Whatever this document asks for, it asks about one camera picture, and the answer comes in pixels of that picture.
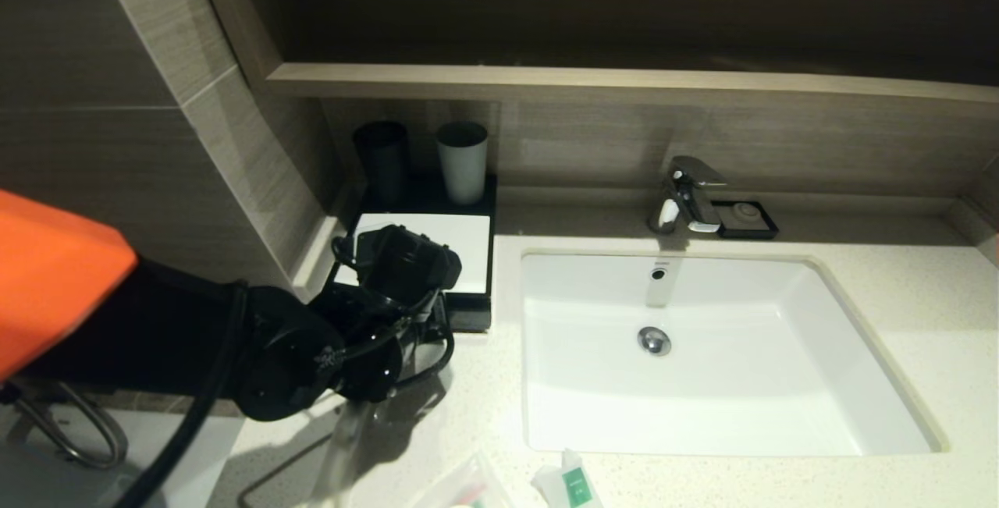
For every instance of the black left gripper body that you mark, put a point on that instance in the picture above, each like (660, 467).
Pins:
(406, 262)

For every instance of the black cup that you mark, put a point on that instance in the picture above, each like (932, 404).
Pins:
(382, 161)

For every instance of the toothbrush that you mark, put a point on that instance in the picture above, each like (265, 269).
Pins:
(343, 469)

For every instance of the orange and black left arm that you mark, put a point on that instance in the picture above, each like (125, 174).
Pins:
(70, 282)

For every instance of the black box with white lid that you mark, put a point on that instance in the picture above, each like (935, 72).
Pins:
(468, 246)

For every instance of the grey cup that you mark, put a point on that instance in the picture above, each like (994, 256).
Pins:
(463, 171)

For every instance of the clear plastic packet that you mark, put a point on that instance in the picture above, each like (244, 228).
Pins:
(468, 490)

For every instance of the chrome drain stopper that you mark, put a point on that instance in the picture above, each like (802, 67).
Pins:
(654, 341)

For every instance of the chrome faucet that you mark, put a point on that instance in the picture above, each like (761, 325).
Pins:
(691, 194)

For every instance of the black soap dish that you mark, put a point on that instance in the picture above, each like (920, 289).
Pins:
(722, 231)

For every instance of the round grey soap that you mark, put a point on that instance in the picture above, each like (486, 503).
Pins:
(745, 215)

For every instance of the white sink basin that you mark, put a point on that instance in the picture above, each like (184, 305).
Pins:
(741, 383)

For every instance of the wooden wall shelf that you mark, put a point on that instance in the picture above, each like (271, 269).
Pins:
(624, 83)

